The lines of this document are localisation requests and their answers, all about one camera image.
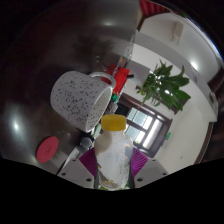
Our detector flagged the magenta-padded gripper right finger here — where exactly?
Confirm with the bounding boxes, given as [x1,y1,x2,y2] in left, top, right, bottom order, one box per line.
[127,147,170,190]

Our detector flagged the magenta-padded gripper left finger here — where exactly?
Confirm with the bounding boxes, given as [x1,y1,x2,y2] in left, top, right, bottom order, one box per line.
[57,147,99,190]

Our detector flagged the clear bottle with yellow cap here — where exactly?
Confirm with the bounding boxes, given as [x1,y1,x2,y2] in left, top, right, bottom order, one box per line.
[94,114,134,192]

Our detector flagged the grey ball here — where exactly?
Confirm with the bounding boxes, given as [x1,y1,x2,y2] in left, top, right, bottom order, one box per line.
[79,136,93,150]

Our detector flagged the flat round red coaster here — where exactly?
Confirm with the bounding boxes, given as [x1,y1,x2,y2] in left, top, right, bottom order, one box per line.
[35,135,60,164]

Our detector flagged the dark wooden glazed door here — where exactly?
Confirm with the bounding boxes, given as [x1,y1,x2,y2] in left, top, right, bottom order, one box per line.
[114,93,174,158]

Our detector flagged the white speckled mug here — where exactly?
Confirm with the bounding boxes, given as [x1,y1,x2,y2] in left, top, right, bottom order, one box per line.
[49,70,117,133]

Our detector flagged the small potted plant, white pot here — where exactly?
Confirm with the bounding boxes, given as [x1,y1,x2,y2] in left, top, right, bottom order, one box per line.
[135,59,192,112]

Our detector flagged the red carpeted stairs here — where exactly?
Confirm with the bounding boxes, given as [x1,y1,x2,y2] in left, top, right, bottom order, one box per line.
[138,0,171,16]

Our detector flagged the white wall radiator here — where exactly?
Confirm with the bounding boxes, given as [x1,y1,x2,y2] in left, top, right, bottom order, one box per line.
[171,21,185,44]

